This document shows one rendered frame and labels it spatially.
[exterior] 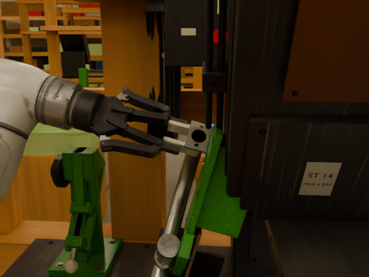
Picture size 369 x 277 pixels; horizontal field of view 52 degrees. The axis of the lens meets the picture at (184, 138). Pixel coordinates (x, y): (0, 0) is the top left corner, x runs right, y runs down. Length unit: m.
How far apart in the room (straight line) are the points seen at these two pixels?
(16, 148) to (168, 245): 0.31
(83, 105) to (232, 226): 0.32
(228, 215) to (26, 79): 0.41
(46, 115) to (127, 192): 0.39
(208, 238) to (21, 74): 0.64
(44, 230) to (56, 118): 0.54
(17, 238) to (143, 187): 0.38
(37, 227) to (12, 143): 0.54
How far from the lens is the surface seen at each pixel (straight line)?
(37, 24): 11.17
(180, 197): 0.76
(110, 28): 0.94
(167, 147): 0.67
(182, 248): 0.60
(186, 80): 7.50
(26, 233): 1.18
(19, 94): 0.70
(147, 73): 0.93
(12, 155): 0.70
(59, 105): 0.68
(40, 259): 1.00
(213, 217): 0.61
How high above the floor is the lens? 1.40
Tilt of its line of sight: 14 degrees down
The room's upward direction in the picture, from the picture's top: straight up
